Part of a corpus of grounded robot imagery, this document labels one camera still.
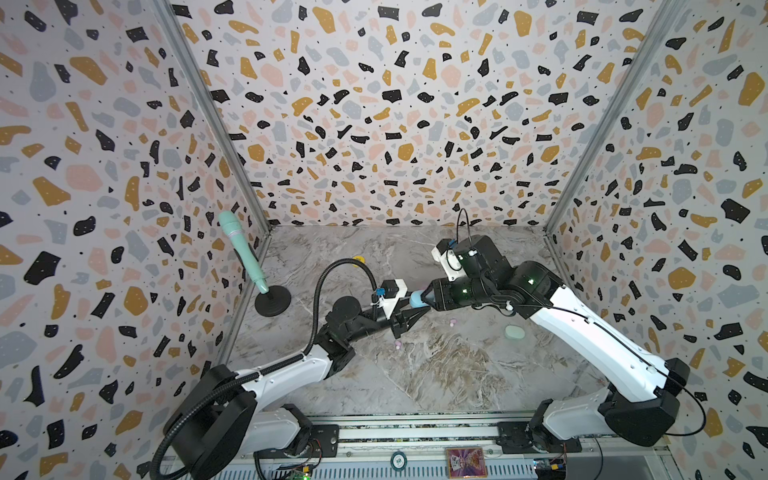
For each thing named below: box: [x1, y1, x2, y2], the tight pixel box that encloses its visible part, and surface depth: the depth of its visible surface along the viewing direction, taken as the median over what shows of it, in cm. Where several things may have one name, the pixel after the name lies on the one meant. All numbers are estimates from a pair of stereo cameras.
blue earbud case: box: [409, 290, 428, 308], surface depth 69 cm
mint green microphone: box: [218, 210, 269, 294], surface depth 78 cm
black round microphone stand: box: [254, 285, 292, 317], surface depth 99 cm
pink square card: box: [446, 447, 488, 479], surface depth 71 cm
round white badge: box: [390, 449, 408, 472], surface depth 73 cm
